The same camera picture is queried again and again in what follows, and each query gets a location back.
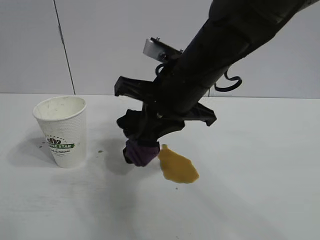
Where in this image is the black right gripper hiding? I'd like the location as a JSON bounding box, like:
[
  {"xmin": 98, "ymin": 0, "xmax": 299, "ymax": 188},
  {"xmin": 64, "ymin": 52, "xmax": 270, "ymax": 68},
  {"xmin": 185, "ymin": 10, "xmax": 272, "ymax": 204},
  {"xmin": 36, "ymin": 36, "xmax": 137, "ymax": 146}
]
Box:
[{"xmin": 114, "ymin": 58, "xmax": 221, "ymax": 145}]

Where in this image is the black and purple cloth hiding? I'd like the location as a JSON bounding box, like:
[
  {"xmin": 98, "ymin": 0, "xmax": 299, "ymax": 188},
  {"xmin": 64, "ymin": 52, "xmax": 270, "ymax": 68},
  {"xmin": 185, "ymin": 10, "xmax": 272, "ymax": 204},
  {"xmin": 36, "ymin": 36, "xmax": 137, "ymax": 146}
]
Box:
[{"xmin": 116, "ymin": 108, "xmax": 186, "ymax": 167}]

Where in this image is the long black arm cable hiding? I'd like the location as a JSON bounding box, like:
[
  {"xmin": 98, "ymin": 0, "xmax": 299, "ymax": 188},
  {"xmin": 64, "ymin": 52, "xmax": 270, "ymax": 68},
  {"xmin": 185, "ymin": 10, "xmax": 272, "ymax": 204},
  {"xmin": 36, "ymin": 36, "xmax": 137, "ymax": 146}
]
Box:
[{"xmin": 214, "ymin": 66, "xmax": 243, "ymax": 93}]

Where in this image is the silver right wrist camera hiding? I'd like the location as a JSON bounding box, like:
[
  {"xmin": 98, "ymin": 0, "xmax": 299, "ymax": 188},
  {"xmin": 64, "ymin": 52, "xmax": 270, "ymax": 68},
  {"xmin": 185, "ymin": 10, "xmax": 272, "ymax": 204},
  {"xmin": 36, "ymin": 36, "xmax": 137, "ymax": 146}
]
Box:
[{"xmin": 142, "ymin": 36, "xmax": 183, "ymax": 61}]

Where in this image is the brown spilled coffee puddle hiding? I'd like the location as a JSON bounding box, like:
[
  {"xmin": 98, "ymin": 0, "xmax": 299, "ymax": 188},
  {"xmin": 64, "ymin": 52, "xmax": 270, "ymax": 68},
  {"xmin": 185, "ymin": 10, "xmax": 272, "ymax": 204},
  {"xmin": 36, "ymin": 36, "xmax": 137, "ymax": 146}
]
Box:
[{"xmin": 157, "ymin": 144, "xmax": 200, "ymax": 185}]

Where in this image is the white paper coffee cup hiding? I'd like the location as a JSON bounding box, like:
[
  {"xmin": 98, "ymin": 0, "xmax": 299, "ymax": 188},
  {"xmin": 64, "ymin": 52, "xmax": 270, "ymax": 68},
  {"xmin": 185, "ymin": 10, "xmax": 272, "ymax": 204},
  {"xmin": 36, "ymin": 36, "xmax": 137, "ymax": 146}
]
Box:
[{"xmin": 32, "ymin": 96, "xmax": 88, "ymax": 169}]

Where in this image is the short black camera cable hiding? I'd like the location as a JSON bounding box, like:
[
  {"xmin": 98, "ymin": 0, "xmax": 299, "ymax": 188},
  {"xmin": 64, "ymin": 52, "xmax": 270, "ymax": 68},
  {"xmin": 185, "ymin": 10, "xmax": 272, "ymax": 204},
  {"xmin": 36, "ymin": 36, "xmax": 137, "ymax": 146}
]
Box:
[{"xmin": 154, "ymin": 63, "xmax": 173, "ymax": 76}]

